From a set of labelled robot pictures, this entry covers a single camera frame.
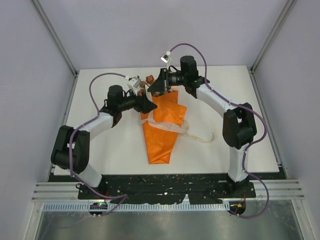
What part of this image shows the white slotted cable duct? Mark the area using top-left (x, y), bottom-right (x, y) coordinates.
top-left (42, 201), bottom-right (230, 212)

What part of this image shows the orange wrapping paper sheet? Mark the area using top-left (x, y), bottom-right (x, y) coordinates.
top-left (141, 90), bottom-right (187, 164)

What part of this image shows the left aluminium corner post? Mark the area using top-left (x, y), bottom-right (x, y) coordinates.
top-left (29, 0), bottom-right (79, 77)

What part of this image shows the aluminium corner post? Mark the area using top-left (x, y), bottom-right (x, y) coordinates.
top-left (29, 0), bottom-right (79, 77)
top-left (248, 0), bottom-right (298, 75)

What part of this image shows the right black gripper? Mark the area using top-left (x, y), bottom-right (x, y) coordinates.
top-left (148, 68), bottom-right (188, 93)

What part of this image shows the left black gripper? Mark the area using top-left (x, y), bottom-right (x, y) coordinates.
top-left (118, 87), bottom-right (157, 114)

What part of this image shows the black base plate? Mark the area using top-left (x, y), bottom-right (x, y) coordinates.
top-left (48, 172), bottom-right (288, 205)

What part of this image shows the cream ribbon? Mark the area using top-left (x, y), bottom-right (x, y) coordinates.
top-left (140, 112), bottom-right (216, 144)

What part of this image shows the aluminium frame rail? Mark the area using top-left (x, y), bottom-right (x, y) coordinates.
top-left (31, 179), bottom-right (305, 202)

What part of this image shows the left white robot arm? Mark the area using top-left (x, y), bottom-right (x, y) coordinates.
top-left (50, 85), bottom-right (157, 199)

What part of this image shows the right aluminium corner post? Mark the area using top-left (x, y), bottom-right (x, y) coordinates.
top-left (248, 0), bottom-right (298, 75)

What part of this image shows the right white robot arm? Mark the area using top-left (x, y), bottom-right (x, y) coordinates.
top-left (147, 53), bottom-right (257, 197)

